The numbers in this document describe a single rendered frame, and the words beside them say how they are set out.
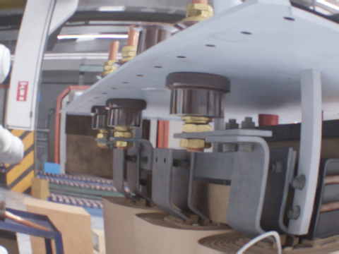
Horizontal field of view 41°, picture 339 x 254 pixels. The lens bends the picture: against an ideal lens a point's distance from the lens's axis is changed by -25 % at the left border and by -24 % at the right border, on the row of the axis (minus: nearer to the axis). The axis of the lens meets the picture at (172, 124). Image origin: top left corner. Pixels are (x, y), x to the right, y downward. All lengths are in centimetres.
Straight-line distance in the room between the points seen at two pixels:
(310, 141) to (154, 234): 50
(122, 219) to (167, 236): 44
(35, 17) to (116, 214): 1042
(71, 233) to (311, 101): 179
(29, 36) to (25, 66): 77
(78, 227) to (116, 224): 85
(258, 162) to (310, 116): 11
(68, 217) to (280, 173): 168
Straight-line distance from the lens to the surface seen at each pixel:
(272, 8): 45
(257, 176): 77
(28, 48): 1163
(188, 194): 119
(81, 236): 241
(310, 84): 76
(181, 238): 109
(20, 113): 1145
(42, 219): 220
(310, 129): 76
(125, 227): 153
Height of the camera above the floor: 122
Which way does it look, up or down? 3 degrees up
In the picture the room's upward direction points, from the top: 3 degrees clockwise
